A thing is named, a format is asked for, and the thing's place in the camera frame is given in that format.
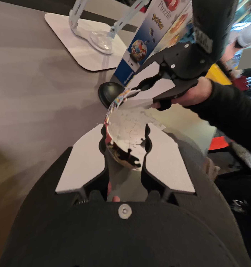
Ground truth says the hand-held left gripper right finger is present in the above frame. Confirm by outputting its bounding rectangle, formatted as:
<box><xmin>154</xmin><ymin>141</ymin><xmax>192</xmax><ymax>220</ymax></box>
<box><xmin>141</xmin><ymin>123</ymin><xmax>196</xmax><ymax>201</ymax></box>

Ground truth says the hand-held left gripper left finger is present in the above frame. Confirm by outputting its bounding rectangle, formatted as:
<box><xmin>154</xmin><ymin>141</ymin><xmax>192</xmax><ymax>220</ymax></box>
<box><xmin>55</xmin><ymin>123</ymin><xmax>110</xmax><ymax>195</ymax></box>

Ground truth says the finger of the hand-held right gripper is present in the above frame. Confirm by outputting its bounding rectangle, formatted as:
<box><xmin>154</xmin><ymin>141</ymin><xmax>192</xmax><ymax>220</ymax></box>
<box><xmin>130</xmin><ymin>61</ymin><xmax>162</xmax><ymax>92</ymax></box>
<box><xmin>121</xmin><ymin>78</ymin><xmax>176</xmax><ymax>109</ymax></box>

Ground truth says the partly built puzzle ball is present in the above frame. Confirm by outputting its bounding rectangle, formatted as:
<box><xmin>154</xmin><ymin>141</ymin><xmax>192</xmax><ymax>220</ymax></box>
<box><xmin>104</xmin><ymin>87</ymin><xmax>167</xmax><ymax>172</ymax></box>

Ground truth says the person's right forearm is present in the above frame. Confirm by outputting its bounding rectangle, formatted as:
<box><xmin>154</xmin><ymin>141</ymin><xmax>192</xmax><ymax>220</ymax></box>
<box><xmin>183</xmin><ymin>80</ymin><xmax>251</xmax><ymax>155</ymax></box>

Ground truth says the blue puzzle box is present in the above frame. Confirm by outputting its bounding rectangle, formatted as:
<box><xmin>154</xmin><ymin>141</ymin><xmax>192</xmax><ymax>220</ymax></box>
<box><xmin>114</xmin><ymin>0</ymin><xmax>194</xmax><ymax>87</ymax></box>

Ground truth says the black round ball stand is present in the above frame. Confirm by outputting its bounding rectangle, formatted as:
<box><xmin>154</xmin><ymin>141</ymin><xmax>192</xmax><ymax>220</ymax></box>
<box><xmin>98</xmin><ymin>82</ymin><xmax>126</xmax><ymax>109</ymax></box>

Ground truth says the person's right hand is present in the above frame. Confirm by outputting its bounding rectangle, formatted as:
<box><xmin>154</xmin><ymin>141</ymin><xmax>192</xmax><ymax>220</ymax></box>
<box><xmin>151</xmin><ymin>76</ymin><xmax>213</xmax><ymax>111</ymax></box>

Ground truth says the person's left hand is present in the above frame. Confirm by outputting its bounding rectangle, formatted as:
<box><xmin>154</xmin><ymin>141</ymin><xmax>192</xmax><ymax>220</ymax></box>
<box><xmin>107</xmin><ymin>181</ymin><xmax>121</xmax><ymax>203</ymax></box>

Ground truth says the red object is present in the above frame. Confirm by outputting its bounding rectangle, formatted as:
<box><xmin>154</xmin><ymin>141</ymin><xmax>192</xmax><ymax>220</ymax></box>
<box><xmin>208</xmin><ymin>136</ymin><xmax>230</xmax><ymax>151</ymax></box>

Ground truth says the white jointed holder stand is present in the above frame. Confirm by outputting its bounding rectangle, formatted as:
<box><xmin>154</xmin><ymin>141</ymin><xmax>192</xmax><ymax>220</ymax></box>
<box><xmin>68</xmin><ymin>0</ymin><xmax>153</xmax><ymax>56</ymax></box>

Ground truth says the black office chair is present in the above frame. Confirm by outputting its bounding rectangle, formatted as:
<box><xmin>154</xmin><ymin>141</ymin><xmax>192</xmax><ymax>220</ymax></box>
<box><xmin>207</xmin><ymin>141</ymin><xmax>251</xmax><ymax>211</ymax></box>

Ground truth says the white square base plate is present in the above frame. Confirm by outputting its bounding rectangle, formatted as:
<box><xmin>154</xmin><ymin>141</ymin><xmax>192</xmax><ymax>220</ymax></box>
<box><xmin>44</xmin><ymin>13</ymin><xmax>128</xmax><ymax>72</ymax></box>

